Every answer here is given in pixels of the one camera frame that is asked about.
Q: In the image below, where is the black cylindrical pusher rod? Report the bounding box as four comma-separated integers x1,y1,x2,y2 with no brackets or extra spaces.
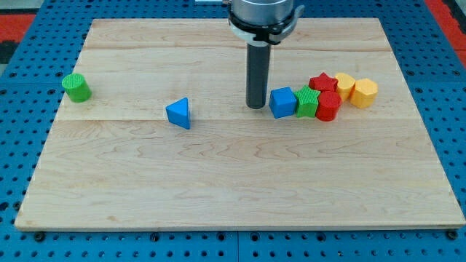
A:
245,44,271,109

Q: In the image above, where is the yellow heart block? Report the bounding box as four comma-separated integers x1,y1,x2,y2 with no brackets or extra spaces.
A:
334,72,356,101

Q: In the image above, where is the yellow hexagon block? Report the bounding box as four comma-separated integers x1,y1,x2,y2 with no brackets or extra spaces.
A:
349,79,379,108

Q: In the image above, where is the light wooden board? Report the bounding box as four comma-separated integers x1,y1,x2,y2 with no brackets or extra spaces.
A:
15,18,465,231

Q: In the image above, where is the green star block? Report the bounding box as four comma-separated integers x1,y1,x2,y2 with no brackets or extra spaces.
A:
294,85,321,118

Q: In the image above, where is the red star block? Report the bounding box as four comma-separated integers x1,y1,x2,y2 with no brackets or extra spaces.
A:
309,72,338,92

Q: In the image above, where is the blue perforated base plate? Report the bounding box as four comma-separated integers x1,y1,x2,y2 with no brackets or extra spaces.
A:
1,0,465,261

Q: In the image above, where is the blue cube block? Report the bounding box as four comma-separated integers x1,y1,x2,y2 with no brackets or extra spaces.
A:
269,87,297,119

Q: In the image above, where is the green cylinder block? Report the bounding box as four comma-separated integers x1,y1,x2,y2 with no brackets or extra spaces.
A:
61,73,92,103

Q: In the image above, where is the red cylinder block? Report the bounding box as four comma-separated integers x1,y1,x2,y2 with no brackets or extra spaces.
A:
315,91,341,122

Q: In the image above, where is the blue triangle block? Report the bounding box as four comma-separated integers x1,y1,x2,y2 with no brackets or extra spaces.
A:
165,98,191,130

